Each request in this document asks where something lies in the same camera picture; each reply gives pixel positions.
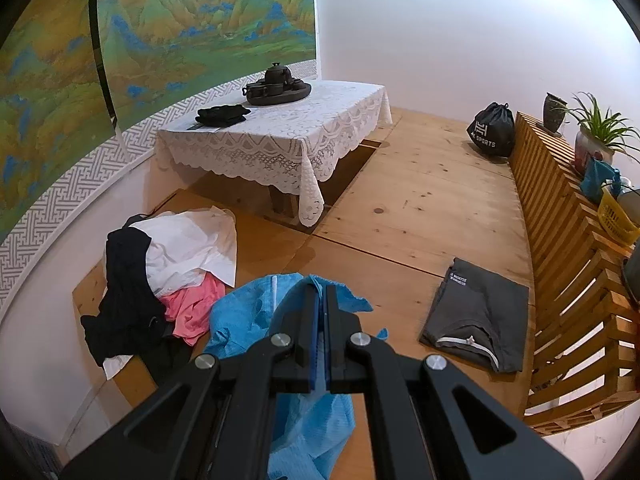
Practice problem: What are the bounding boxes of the pink garment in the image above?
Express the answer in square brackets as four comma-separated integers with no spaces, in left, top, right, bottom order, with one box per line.
[160,275,227,348]

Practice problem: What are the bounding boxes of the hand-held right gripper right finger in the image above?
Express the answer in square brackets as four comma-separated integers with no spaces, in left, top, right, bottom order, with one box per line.
[325,285,582,480]

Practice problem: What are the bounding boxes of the dark round tea tray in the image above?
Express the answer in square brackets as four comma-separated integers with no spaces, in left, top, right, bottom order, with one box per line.
[242,82,313,107]

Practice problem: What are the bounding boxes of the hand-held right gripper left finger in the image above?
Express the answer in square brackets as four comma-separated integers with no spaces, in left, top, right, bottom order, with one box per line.
[60,280,326,480]

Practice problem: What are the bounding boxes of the landscape wall mural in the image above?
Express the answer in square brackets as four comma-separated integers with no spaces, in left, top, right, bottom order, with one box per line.
[0,0,319,246]

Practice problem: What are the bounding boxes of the black folded cloth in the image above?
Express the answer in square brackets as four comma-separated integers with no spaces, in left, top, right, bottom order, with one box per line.
[195,104,252,127]

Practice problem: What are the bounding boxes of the black pole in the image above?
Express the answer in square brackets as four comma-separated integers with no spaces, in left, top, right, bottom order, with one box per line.
[88,0,122,137]

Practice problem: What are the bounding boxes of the blue bag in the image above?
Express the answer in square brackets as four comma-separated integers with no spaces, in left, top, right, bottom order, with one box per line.
[580,156,623,204]

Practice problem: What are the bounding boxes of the white garment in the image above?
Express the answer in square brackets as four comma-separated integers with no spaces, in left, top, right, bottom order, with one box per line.
[102,207,238,381]

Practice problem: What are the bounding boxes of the wooden slatted railing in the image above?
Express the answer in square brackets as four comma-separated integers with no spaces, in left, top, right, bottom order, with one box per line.
[507,110,640,436]

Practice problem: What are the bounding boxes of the yellow plastic basket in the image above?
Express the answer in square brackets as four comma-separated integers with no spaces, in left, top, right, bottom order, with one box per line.
[597,187,640,248]

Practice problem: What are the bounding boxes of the black drawstring bag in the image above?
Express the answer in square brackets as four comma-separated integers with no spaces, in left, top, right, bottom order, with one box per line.
[467,101,516,158]

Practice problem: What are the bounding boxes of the grey planter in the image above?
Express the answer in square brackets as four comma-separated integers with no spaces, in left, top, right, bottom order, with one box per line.
[617,187,640,221]

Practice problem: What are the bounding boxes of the dark teapot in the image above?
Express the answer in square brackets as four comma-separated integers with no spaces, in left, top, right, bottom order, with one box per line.
[264,62,293,88]

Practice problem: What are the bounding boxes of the dark ceramic vase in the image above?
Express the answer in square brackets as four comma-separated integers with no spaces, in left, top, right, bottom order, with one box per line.
[542,92,568,133]

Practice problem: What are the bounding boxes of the grey folded garment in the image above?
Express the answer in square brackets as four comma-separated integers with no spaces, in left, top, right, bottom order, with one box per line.
[419,257,531,373]

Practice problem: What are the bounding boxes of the table with white lace cloth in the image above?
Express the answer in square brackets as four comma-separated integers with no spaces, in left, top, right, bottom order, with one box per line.
[154,80,393,228]

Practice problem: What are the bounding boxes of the potted spider plant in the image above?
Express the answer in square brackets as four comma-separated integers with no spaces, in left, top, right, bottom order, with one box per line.
[555,92,640,177]

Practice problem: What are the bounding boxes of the black garment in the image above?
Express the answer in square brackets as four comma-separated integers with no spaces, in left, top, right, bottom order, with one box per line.
[80,227,193,386]

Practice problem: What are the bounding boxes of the blue garment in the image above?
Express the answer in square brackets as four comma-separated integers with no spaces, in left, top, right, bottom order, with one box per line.
[202,273,388,480]

